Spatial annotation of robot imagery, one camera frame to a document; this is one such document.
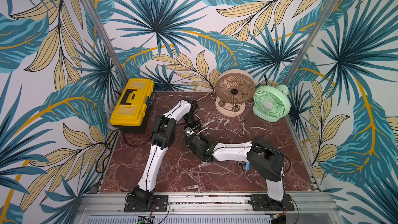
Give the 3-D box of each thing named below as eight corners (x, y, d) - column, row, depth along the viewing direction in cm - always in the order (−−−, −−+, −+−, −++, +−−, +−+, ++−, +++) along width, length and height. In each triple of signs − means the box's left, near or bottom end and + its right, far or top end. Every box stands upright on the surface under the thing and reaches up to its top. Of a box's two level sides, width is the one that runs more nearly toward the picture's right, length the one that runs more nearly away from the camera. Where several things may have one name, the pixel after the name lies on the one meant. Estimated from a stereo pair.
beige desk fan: (215, 116, 108) (221, 81, 82) (214, 105, 114) (219, 69, 89) (246, 117, 108) (261, 82, 83) (243, 105, 114) (257, 69, 89)
